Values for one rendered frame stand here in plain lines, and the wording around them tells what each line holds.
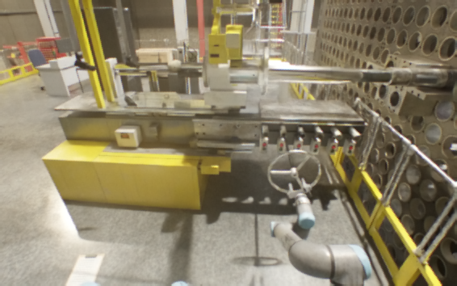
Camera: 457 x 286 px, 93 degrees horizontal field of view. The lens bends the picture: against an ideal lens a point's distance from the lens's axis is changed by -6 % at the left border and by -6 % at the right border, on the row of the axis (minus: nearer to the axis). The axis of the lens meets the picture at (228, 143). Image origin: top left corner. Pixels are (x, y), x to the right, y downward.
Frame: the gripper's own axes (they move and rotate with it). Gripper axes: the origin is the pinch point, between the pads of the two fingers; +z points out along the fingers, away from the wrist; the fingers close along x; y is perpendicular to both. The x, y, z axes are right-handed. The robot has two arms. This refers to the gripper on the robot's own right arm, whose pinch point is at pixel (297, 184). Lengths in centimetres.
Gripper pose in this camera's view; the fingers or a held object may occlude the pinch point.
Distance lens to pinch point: 165.2
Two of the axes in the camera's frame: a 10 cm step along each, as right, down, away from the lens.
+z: 0.8, -5.0, 8.6
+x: -8.5, 4.2, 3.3
